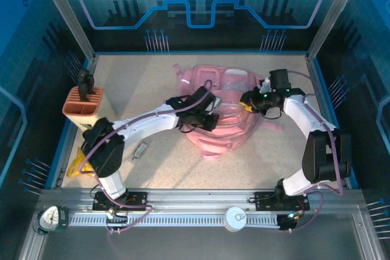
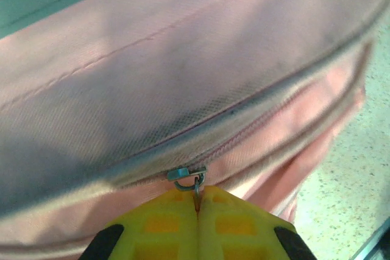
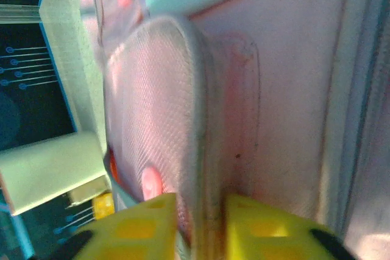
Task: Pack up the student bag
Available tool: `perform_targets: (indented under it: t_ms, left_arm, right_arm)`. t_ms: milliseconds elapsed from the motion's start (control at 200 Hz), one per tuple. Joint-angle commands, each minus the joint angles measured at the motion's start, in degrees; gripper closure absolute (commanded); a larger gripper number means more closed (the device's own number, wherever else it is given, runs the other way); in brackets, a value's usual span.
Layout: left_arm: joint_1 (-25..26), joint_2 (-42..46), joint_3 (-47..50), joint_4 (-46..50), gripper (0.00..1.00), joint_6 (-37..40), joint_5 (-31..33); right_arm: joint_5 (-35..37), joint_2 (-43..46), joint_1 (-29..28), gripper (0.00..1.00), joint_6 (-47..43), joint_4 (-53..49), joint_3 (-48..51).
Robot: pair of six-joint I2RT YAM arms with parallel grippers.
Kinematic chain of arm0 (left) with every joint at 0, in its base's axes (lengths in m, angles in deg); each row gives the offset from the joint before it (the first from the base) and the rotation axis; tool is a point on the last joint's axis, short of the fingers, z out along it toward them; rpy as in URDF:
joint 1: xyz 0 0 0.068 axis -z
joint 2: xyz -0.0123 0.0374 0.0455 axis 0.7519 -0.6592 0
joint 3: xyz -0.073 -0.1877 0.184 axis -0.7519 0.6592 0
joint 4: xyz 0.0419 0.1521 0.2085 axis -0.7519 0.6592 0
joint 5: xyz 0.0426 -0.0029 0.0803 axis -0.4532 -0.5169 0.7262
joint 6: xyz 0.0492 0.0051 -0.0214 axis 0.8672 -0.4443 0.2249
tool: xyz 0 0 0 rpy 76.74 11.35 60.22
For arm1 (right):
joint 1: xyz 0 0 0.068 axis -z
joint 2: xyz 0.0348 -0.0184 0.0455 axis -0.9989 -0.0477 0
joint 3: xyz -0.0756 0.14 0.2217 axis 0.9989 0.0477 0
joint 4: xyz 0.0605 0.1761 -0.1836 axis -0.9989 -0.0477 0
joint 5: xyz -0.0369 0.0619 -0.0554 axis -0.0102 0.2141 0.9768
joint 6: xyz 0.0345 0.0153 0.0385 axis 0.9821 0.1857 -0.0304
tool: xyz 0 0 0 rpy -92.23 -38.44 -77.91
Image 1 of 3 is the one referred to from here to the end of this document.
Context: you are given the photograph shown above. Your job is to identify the pink student backpack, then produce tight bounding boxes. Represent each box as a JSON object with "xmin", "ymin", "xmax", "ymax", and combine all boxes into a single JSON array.
[{"xmin": 172, "ymin": 63, "xmax": 283, "ymax": 160}]

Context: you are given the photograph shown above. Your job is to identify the yellow snack bag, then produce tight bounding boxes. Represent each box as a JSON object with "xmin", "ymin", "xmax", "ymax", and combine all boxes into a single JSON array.
[{"xmin": 66, "ymin": 147, "xmax": 96, "ymax": 178}]

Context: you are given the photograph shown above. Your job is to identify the white pull-tab can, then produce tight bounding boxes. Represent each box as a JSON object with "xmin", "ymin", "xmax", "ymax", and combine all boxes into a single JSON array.
[{"xmin": 223, "ymin": 206, "xmax": 247, "ymax": 232}]

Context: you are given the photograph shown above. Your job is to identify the orange cream knife block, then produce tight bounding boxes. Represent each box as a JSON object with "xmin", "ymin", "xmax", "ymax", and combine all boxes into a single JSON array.
[{"xmin": 62, "ymin": 86, "xmax": 115, "ymax": 133}]

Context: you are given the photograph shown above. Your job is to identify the green alarm clock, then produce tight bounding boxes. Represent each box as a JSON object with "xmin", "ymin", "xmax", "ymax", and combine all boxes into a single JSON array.
[{"xmin": 32, "ymin": 205, "xmax": 69, "ymax": 236}]

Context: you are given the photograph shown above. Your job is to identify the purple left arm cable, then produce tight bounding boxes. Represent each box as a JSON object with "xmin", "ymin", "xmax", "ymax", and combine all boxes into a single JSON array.
[{"xmin": 78, "ymin": 79, "xmax": 216, "ymax": 235}]

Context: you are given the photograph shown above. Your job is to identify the aluminium front rail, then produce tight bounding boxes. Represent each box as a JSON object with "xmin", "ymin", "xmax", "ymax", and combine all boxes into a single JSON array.
[{"xmin": 38, "ymin": 188, "xmax": 365, "ymax": 216}]

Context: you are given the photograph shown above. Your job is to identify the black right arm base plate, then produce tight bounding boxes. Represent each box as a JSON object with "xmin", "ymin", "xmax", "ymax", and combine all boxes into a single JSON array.
[{"xmin": 254, "ymin": 191, "xmax": 310, "ymax": 212}]

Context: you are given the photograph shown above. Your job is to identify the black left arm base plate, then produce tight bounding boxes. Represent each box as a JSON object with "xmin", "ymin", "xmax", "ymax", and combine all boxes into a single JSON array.
[{"xmin": 92, "ymin": 191, "xmax": 148, "ymax": 212}]

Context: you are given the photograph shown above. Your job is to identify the white slotted cable duct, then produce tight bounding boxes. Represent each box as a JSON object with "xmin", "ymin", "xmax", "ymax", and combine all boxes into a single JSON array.
[{"xmin": 67, "ymin": 213, "xmax": 280, "ymax": 228}]

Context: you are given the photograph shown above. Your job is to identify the black handled knife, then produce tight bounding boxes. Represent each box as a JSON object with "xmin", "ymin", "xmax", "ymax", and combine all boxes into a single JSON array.
[
  {"xmin": 77, "ymin": 69, "xmax": 90, "ymax": 101},
  {"xmin": 84, "ymin": 74, "xmax": 96, "ymax": 102}
]

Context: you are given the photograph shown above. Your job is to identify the aluminium frame post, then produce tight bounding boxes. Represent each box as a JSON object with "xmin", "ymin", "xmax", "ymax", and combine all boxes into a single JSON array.
[
  {"xmin": 306, "ymin": 0, "xmax": 369, "ymax": 61},
  {"xmin": 33, "ymin": 0, "xmax": 98, "ymax": 63}
]

